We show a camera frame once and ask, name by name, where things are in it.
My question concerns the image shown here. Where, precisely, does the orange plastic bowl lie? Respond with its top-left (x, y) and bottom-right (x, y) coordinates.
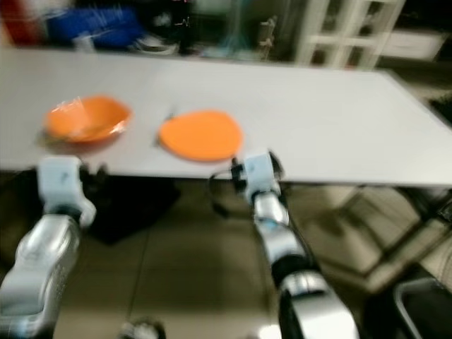
top-left (44, 95), bottom-right (133, 144)

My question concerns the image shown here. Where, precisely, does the white sneaker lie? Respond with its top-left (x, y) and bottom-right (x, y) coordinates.
top-left (133, 34), bottom-right (177, 56)

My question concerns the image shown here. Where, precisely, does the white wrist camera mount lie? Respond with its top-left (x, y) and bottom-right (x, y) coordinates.
top-left (244, 150), bottom-right (283, 197)
top-left (37, 155), bottom-right (96, 227)

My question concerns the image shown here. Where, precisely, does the orange plastic plate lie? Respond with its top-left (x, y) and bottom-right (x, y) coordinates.
top-left (158, 109), bottom-right (244, 162)

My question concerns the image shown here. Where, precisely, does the white cabinet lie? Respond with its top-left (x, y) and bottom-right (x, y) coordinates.
top-left (295, 0), bottom-right (407, 69)

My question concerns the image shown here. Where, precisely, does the grey dining table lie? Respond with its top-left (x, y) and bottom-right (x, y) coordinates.
top-left (0, 48), bottom-right (452, 188)

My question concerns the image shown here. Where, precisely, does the blue bag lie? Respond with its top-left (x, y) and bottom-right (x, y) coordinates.
top-left (46, 7), bottom-right (145, 49)

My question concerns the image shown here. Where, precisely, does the red box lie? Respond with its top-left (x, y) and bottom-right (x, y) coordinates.
top-left (0, 0), bottom-right (47, 44)

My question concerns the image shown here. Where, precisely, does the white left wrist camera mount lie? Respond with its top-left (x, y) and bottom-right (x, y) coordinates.
top-left (37, 155), bottom-right (96, 227)

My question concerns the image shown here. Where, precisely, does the grey robot foot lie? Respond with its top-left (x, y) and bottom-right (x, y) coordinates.
top-left (120, 319), bottom-right (163, 339)

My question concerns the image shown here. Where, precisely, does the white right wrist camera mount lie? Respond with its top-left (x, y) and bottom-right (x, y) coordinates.
top-left (244, 150), bottom-right (283, 197)

